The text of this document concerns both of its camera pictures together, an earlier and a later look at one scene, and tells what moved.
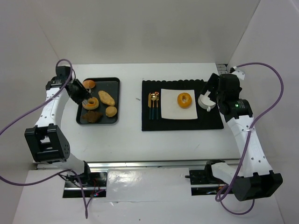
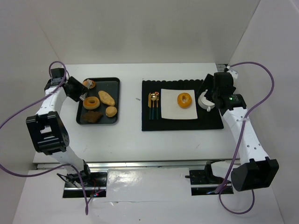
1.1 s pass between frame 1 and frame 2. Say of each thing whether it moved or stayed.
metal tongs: moved
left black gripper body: stayed
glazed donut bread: stayed
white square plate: stayed
